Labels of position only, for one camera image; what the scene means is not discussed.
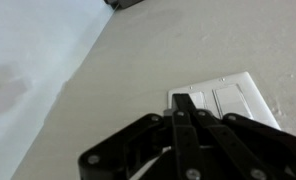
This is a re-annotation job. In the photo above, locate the white double switch wall plate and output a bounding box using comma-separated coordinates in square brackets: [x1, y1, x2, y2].
[167, 71, 283, 132]

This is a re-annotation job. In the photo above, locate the white rocker light switch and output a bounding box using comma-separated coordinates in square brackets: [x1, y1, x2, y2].
[212, 83, 255, 121]
[187, 91, 208, 111]

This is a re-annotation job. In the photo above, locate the dark object on floor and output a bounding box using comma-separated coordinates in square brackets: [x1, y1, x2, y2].
[104, 0, 144, 11]

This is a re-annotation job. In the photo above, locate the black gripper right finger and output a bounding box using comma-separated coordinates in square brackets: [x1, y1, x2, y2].
[193, 108, 296, 180]

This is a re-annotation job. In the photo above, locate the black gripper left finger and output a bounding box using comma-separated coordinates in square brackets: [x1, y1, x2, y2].
[77, 93, 203, 180]

